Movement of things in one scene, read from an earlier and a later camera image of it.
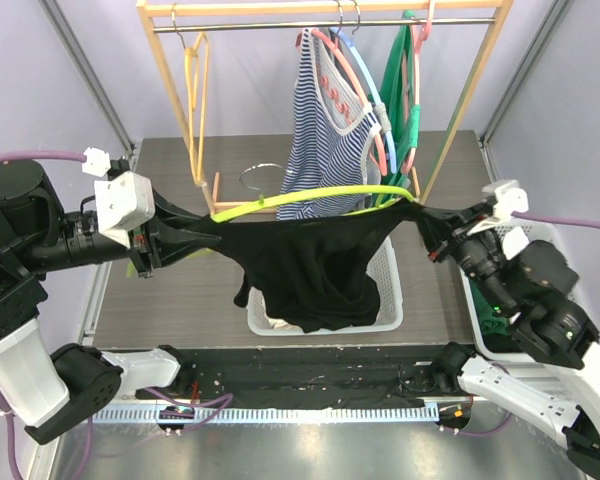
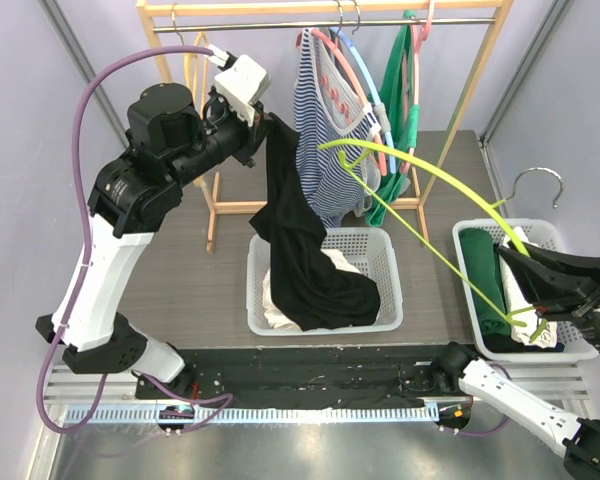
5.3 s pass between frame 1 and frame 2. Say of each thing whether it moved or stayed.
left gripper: moved
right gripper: moved
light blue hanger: stayed
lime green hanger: moved
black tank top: moved
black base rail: stayed
